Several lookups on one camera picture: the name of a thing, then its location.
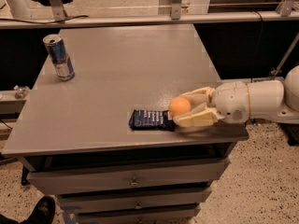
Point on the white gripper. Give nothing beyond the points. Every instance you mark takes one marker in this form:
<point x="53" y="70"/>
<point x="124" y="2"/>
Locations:
<point x="231" y="102"/>

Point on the orange fruit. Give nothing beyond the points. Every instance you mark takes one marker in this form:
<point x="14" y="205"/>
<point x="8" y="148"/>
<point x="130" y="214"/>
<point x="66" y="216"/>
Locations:
<point x="179" y="106"/>

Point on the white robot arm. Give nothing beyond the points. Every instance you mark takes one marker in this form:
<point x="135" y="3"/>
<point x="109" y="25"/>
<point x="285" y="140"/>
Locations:
<point x="272" y="99"/>

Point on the blue rxbar blueberry wrapper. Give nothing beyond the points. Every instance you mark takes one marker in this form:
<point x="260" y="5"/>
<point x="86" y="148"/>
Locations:
<point x="151" y="120"/>

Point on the bottom grey drawer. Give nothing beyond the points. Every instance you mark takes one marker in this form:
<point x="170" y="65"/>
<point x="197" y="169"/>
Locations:
<point x="138" y="216"/>

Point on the grey drawer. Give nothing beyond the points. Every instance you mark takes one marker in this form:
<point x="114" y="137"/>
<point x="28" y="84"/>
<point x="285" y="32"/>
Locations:
<point x="128" y="176"/>
<point x="138" y="216"/>
<point x="135" y="200"/>

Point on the grey drawer cabinet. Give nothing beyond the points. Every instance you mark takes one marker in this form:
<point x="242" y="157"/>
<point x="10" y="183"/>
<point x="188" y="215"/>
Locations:
<point x="83" y="123"/>

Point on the red bull can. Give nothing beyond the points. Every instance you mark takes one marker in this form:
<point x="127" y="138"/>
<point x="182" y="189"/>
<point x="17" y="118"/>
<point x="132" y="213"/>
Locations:
<point x="59" y="57"/>

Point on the middle grey drawer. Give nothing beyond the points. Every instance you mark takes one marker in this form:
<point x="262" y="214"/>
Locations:
<point x="135" y="200"/>

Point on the top grey drawer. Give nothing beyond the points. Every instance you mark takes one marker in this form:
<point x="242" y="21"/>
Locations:
<point x="128" y="176"/>

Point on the crumpled clear plastic item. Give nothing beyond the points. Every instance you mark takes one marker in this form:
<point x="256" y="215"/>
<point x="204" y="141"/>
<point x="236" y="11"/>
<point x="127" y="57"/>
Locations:
<point x="21" y="92"/>

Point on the black shoe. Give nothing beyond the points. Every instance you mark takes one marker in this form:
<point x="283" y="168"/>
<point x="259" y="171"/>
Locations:
<point x="43" y="213"/>

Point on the white pipe top left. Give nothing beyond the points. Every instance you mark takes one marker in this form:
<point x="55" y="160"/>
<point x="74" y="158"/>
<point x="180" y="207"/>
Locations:
<point x="19" y="9"/>

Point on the horizontal metal rail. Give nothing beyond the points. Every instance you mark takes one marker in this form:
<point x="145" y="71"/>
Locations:
<point x="84" y="22"/>

